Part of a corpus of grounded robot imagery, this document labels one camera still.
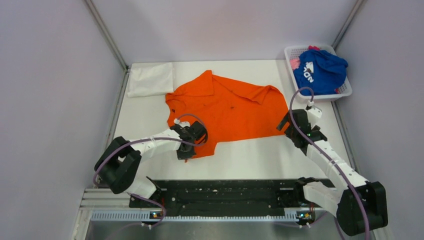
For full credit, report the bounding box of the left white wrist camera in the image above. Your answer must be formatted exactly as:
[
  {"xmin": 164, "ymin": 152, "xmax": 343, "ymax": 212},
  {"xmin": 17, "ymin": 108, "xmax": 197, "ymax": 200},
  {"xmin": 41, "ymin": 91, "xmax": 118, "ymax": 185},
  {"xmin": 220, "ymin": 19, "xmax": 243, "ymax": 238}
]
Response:
[{"xmin": 173, "ymin": 118, "xmax": 191, "ymax": 128}]

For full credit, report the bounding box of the white plastic basket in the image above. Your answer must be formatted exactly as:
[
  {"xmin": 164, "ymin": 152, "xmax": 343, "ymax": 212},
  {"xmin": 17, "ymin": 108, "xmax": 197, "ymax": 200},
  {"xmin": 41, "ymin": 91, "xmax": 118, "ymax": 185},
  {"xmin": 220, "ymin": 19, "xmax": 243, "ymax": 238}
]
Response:
[{"xmin": 284, "ymin": 44, "xmax": 353, "ymax": 101}]

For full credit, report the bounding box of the white cable duct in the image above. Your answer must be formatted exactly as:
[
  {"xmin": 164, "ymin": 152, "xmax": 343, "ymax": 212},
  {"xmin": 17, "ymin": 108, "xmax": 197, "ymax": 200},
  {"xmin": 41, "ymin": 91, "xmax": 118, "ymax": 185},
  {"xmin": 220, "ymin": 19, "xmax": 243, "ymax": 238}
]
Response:
[{"xmin": 90, "ymin": 209, "xmax": 312, "ymax": 223}]

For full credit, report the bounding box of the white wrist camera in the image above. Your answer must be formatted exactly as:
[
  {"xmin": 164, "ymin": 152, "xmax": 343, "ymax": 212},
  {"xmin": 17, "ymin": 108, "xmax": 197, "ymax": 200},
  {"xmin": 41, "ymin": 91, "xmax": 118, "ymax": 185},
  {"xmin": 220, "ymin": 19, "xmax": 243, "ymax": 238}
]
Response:
[
  {"xmin": 173, "ymin": 118, "xmax": 191, "ymax": 128},
  {"xmin": 305, "ymin": 101, "xmax": 323, "ymax": 128}
]

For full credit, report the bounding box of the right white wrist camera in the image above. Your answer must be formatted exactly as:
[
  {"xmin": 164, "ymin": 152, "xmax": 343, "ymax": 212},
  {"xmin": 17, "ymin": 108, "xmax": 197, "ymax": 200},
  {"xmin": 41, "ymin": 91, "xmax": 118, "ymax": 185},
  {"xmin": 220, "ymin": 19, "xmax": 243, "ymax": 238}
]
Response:
[{"xmin": 305, "ymin": 101, "xmax": 323, "ymax": 128}]

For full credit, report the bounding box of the orange t shirt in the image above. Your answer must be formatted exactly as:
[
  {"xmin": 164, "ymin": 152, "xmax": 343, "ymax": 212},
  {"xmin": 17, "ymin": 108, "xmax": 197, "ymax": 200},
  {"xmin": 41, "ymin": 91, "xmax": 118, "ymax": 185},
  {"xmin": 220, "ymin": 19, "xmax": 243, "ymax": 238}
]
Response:
[{"xmin": 165, "ymin": 70, "xmax": 289, "ymax": 158}]

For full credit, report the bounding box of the pink garment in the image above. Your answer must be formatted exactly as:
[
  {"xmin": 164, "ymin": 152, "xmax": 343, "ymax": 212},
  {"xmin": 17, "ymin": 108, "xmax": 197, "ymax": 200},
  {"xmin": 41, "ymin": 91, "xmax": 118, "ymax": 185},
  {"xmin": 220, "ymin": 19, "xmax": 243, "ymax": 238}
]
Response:
[{"xmin": 289, "ymin": 45, "xmax": 321, "ymax": 70}]

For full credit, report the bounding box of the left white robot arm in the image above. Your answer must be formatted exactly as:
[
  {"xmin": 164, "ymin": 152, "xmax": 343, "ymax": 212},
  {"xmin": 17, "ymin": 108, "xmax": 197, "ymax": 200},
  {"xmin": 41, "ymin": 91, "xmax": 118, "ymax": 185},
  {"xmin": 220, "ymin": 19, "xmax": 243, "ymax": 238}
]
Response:
[{"xmin": 94, "ymin": 121, "xmax": 208, "ymax": 207}]

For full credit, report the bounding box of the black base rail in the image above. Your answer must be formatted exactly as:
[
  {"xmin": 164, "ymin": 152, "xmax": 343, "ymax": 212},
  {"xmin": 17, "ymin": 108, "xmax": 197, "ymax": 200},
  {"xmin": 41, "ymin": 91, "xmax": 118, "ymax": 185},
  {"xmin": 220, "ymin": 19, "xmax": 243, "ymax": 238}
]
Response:
[{"xmin": 129, "ymin": 178, "xmax": 335, "ymax": 220}]

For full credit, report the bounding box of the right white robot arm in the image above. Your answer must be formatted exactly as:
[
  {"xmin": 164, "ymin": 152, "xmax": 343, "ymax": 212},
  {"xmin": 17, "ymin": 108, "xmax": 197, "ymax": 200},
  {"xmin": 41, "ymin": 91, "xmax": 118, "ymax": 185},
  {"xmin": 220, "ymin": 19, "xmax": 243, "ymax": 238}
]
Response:
[{"xmin": 277, "ymin": 106, "xmax": 389, "ymax": 236}]

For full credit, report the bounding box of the blue t shirt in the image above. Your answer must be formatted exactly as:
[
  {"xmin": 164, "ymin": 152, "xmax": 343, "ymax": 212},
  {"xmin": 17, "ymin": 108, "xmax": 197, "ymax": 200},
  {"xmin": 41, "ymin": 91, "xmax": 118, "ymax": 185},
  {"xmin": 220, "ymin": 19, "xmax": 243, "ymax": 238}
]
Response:
[{"xmin": 293, "ymin": 49, "xmax": 349, "ymax": 96}]

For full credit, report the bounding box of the folded white t shirt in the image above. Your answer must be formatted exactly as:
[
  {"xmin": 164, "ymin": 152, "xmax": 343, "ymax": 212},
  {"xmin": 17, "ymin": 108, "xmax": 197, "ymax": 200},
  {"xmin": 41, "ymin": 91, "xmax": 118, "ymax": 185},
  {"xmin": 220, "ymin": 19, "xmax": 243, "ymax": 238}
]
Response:
[{"xmin": 127, "ymin": 62, "xmax": 174, "ymax": 98}]

